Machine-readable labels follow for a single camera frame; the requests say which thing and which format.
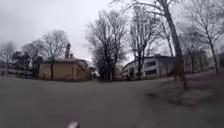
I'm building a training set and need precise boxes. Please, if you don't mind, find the white building with dark windows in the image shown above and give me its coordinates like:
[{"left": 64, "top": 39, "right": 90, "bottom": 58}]
[{"left": 121, "top": 54, "right": 183, "bottom": 81}]

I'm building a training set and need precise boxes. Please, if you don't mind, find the bare earth patch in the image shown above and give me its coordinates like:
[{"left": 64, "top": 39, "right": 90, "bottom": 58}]
[{"left": 145, "top": 70, "right": 224, "bottom": 108}]

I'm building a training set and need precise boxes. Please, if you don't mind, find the grey asphalt road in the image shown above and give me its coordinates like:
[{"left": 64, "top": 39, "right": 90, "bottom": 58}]
[{"left": 0, "top": 70, "right": 224, "bottom": 128}]

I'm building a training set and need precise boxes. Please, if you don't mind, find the group of bare trees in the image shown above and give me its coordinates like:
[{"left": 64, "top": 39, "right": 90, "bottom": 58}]
[{"left": 0, "top": 39, "right": 45, "bottom": 80}]

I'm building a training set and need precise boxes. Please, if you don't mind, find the reddish building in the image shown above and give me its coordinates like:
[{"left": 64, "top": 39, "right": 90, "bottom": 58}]
[{"left": 182, "top": 49, "right": 210, "bottom": 74}]

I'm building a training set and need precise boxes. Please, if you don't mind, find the large bare tree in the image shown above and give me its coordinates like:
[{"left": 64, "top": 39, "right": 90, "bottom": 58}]
[{"left": 109, "top": 0, "right": 224, "bottom": 91}]

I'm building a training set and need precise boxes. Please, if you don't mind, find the yellow building with chimney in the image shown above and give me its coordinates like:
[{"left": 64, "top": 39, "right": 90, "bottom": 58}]
[{"left": 38, "top": 42, "right": 94, "bottom": 82}]

